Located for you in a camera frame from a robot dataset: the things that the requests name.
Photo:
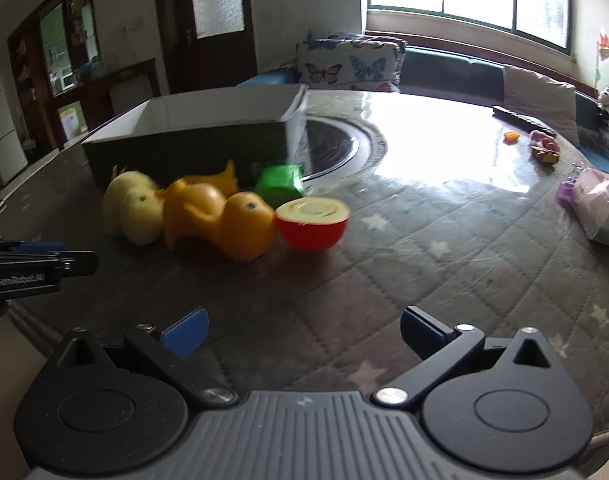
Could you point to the orange rubber duck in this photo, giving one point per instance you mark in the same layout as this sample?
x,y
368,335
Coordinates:
x,y
244,230
212,182

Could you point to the black remote control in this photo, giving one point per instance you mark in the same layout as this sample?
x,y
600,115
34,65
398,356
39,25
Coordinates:
x,y
521,120

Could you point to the pink toy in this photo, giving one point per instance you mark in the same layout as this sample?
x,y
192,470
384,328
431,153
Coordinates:
x,y
541,139

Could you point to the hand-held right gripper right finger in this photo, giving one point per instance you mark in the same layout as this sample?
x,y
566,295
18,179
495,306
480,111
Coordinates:
x,y
420,330

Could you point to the colourful pinwheel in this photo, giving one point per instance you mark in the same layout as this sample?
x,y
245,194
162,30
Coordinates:
x,y
604,42

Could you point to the grey cardboard box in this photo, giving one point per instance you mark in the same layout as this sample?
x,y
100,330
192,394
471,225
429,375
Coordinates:
x,y
184,145

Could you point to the black and white plush toy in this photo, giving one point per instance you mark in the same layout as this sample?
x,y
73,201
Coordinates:
x,y
606,100

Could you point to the yellow plush duck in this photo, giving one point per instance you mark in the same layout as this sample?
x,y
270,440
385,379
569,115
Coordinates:
x,y
134,207

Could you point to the yellow toy truck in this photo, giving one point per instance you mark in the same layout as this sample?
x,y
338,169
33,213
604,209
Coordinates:
x,y
545,156

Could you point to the small orange toy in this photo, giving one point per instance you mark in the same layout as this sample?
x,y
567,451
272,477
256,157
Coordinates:
x,y
511,138

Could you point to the grey cushion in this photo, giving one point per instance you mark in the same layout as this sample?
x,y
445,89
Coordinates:
x,y
539,95

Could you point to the plastic bag of pink items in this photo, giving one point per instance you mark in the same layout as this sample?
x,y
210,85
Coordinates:
x,y
601,210

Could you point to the dark wooden door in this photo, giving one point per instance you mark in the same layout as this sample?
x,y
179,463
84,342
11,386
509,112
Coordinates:
x,y
179,20

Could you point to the dark wooden cabinet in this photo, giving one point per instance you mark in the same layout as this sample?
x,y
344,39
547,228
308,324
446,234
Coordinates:
x,y
32,50

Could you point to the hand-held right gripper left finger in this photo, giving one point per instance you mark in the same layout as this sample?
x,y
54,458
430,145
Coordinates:
x,y
187,332

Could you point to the green plastic toy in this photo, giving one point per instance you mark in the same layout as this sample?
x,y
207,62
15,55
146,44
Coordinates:
x,y
277,185

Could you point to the small purple item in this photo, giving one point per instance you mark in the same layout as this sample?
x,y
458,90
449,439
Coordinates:
x,y
565,194

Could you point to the quilted star table cover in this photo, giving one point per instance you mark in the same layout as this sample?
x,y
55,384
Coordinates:
x,y
334,285

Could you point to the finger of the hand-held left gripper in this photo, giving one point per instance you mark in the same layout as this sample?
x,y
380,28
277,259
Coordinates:
x,y
79,263
39,247

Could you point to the white fridge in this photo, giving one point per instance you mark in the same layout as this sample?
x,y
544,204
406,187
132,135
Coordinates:
x,y
2,130

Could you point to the teal sofa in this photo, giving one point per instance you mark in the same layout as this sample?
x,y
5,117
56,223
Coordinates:
x,y
449,67

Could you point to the red half apple toy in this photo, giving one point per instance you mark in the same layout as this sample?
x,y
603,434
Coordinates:
x,y
312,230

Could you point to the butterfly print cushion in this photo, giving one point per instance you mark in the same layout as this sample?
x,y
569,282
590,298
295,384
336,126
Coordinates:
x,y
349,62

